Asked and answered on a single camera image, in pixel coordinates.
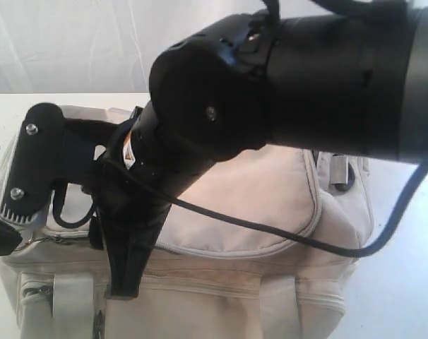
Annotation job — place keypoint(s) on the beige fabric duffel bag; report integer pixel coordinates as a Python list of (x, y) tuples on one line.
[(205, 278)]

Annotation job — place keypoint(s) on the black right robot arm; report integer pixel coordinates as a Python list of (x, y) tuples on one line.
[(384, 124)]

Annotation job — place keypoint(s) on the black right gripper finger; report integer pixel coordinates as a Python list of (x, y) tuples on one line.
[(128, 254)]

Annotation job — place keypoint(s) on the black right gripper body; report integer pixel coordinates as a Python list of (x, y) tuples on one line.
[(131, 175)]

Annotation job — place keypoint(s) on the white curtain backdrop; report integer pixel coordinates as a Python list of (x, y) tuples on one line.
[(94, 46)]

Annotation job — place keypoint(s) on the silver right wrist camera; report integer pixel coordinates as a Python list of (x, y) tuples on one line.
[(51, 152)]

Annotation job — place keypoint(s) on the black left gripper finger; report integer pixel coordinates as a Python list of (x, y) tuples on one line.
[(10, 239)]

